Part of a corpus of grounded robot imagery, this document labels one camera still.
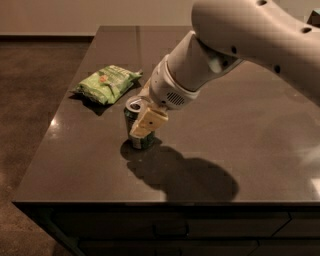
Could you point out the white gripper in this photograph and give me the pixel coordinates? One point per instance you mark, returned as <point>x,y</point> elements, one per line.
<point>165,87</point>

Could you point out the green soda can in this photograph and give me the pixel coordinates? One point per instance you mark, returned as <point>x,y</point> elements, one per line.
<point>140,138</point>

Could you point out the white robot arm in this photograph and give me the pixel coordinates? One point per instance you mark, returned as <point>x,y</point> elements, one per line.
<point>225,33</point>

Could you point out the green chip bag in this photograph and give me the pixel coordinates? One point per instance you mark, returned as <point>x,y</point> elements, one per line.
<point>107,85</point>

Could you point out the dark cabinet drawer front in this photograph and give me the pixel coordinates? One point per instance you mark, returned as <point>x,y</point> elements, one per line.
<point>119,225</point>

